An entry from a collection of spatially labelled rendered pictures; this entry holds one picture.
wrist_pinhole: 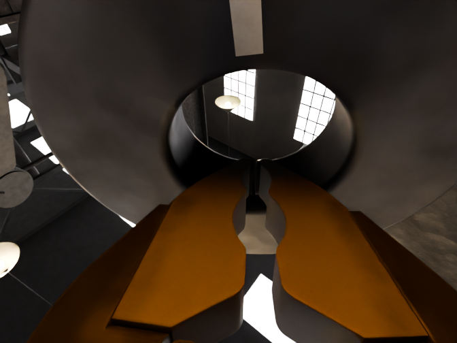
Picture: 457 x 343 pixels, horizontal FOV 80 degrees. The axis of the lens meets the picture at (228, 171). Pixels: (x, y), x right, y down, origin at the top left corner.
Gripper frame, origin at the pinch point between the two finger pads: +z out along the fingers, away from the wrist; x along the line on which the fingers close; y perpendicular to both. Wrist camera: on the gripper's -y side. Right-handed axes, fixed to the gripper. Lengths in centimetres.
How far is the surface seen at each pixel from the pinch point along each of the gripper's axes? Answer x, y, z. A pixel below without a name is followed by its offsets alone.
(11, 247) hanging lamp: -324, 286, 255
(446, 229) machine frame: 27.8, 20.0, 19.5
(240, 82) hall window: -11, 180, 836
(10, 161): -180, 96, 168
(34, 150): -787, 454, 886
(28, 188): -185, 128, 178
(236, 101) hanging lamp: -18, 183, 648
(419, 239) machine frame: 26.6, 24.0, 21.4
